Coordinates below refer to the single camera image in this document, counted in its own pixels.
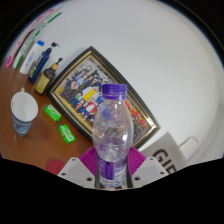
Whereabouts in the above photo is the white paper gift bag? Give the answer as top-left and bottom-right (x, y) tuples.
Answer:
(140, 131), (201, 175)

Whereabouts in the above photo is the pink long tube box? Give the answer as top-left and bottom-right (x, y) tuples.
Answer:
(5, 8), (56, 69)

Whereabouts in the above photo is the white blue-patterned mug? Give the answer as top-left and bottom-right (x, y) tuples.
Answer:
(10, 87), (39, 138)

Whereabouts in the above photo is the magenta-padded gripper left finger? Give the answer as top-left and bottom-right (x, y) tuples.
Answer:
(57, 146), (99, 188)

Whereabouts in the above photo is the white green long tube box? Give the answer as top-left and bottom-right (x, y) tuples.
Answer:
(12, 11), (63, 70)

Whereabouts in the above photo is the amber pump bottle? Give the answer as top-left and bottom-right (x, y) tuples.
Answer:
(34, 57), (64, 96)

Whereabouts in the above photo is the small green pack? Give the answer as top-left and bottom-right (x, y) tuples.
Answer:
(57, 124), (77, 145)
(43, 104), (63, 123)

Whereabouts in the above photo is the clear purple-capped water bottle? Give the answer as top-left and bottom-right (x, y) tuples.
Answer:
(91, 83), (134, 191)

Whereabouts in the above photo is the dark blue pump bottle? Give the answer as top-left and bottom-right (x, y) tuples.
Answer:
(27, 41), (61, 85)

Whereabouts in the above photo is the white blue-capped lotion bottle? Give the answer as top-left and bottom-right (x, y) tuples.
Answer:
(18, 40), (46, 76)

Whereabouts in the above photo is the flat round red coaster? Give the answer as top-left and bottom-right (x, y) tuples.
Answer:
(45, 158), (67, 176)

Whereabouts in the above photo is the framed group photo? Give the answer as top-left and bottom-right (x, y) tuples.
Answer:
(46, 46), (162, 150)

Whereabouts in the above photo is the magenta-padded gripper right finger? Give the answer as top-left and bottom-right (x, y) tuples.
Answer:
(125, 146), (169, 189)

